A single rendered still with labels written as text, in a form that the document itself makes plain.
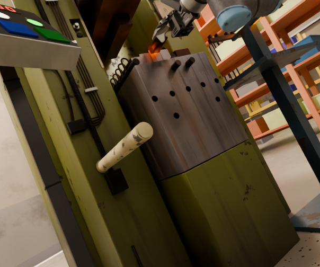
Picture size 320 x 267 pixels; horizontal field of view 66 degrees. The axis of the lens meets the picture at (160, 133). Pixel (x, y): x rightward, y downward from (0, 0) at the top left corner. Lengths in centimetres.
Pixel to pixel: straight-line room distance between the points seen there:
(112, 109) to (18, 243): 335
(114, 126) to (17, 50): 49
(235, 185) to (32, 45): 84
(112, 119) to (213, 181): 49
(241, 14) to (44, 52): 56
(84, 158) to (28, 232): 330
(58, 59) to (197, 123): 55
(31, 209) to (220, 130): 359
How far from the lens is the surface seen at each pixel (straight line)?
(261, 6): 88
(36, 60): 79
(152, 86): 97
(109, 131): 106
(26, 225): 425
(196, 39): 156
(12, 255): 422
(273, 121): 407
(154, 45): 113
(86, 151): 101
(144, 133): 59
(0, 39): 73
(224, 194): 100
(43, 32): 84
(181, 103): 100
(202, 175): 95
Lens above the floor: 53
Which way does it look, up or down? 7 degrees up
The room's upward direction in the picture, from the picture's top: 25 degrees counter-clockwise
